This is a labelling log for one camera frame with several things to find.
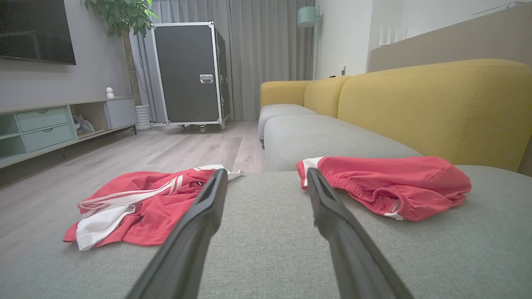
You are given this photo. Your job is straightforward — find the low TV cabinet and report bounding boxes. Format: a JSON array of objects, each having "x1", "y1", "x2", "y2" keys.
[{"x1": 0, "y1": 97, "x2": 138, "y2": 169}]

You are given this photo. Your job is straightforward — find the grey cabinet door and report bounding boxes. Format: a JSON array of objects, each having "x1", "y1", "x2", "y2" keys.
[{"x1": 104, "y1": 98, "x2": 138, "y2": 130}]

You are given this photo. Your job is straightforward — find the teal cabinet drawer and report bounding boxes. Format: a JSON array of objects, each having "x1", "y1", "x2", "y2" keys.
[
  {"x1": 22, "y1": 124, "x2": 74, "y2": 153},
  {"x1": 16, "y1": 107, "x2": 69, "y2": 132}
]

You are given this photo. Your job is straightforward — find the yellow sofa armrest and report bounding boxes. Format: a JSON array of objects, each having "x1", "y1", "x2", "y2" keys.
[{"x1": 260, "y1": 80, "x2": 312, "y2": 108}]

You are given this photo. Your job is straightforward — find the narrow yellow sofa backrest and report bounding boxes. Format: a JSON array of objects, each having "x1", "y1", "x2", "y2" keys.
[{"x1": 304, "y1": 76, "x2": 353, "y2": 119}]

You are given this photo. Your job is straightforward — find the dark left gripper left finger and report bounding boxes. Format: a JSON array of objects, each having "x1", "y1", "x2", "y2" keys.
[{"x1": 125, "y1": 168, "x2": 228, "y2": 299}]

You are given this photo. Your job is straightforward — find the green indoor tree plant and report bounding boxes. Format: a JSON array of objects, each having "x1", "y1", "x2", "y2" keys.
[{"x1": 83, "y1": 0, "x2": 158, "y2": 106}]

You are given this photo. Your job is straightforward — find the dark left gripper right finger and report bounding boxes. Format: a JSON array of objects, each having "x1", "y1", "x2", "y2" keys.
[{"x1": 307, "y1": 168, "x2": 414, "y2": 299}]

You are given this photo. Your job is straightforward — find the black wheeled flight case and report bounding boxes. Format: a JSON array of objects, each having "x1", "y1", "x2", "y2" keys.
[{"x1": 150, "y1": 22, "x2": 231, "y2": 134}]

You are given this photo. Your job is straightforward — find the white ribbed plant pot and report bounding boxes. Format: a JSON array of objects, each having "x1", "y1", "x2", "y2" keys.
[{"x1": 135, "y1": 105, "x2": 153, "y2": 131}]

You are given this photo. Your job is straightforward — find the grey curtain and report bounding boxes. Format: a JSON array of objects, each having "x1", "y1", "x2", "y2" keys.
[{"x1": 130, "y1": 0, "x2": 316, "y2": 123}]

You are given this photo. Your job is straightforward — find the black flat screen television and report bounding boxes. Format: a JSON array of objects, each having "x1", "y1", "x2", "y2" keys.
[{"x1": 0, "y1": 0, "x2": 76, "y2": 66}]

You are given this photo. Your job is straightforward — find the grey plush toy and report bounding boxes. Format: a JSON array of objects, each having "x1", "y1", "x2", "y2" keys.
[{"x1": 73, "y1": 115, "x2": 95, "y2": 134}]

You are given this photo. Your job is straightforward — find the wide yellow sofa backrest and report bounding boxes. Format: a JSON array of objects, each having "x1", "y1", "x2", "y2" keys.
[{"x1": 337, "y1": 59, "x2": 532, "y2": 173}]

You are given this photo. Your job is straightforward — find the white antenna device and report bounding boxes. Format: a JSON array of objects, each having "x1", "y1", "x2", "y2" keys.
[{"x1": 378, "y1": 26, "x2": 408, "y2": 47}]

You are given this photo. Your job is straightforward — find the red sports shorts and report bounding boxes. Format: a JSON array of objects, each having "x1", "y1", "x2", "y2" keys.
[{"x1": 296, "y1": 156, "x2": 472, "y2": 222}]

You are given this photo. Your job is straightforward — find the large grey sofa seat cushion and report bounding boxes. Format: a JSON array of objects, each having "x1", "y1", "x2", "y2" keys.
[{"x1": 0, "y1": 165, "x2": 532, "y2": 299}]

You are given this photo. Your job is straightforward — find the teal shade floor lamp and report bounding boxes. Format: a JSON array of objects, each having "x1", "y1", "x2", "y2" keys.
[{"x1": 297, "y1": 6, "x2": 323, "y2": 79}]

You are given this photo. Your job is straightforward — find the red and white basketball jersey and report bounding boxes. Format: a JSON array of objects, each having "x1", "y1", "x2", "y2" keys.
[{"x1": 62, "y1": 164, "x2": 246, "y2": 252}]

